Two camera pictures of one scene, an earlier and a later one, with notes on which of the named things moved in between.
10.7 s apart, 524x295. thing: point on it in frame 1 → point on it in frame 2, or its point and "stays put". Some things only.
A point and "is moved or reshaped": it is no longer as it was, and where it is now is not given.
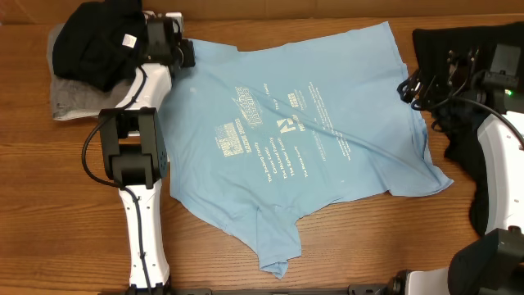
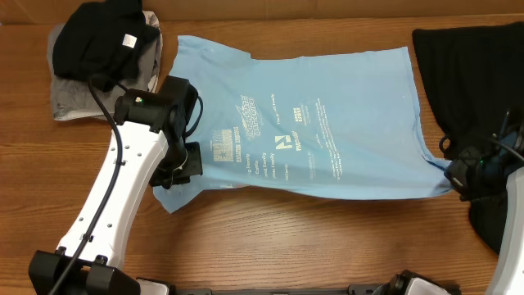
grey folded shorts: (72, 100) stays put
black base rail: (368, 289) stays put
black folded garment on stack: (101, 43) stays put
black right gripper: (432, 83) → (458, 174)
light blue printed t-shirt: (279, 131) is moved or reshaped
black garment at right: (469, 74) stays put
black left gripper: (189, 58) → (194, 165)
